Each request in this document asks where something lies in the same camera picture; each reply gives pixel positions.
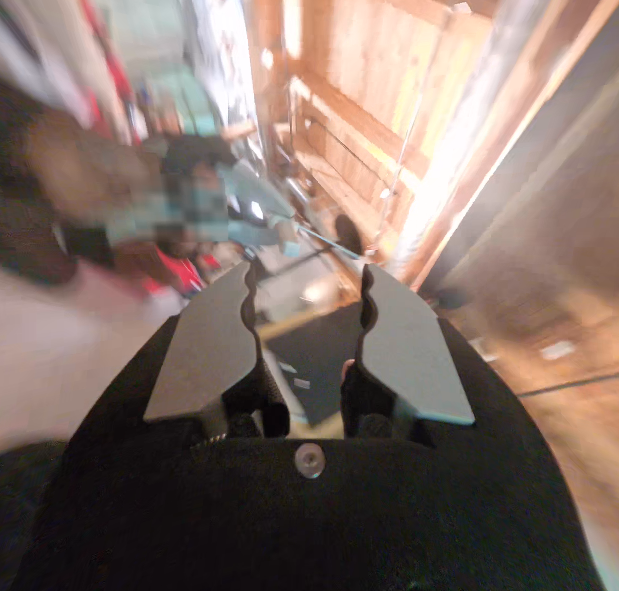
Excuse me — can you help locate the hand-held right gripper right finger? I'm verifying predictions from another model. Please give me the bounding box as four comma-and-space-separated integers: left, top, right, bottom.
355, 263, 476, 427

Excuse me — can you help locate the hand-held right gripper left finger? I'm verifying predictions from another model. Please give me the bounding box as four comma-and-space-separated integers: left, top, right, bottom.
143, 261, 257, 423

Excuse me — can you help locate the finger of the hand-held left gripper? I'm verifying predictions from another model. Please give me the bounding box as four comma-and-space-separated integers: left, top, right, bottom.
215, 161, 297, 225
227, 218, 291, 249

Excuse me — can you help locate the red plastic bin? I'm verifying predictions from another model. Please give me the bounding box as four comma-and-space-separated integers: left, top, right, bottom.
139, 244, 221, 298

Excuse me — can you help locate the person's left forearm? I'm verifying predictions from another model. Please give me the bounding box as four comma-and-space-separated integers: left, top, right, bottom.
0, 82, 78, 275

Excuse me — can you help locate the person's left hand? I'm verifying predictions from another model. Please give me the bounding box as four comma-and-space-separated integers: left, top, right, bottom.
28, 116, 167, 206

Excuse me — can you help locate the black board with wooden rim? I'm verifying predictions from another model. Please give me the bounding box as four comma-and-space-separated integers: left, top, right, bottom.
255, 300, 364, 428

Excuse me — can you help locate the silver ventilation duct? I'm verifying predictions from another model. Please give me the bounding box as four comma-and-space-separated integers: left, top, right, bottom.
387, 0, 586, 265

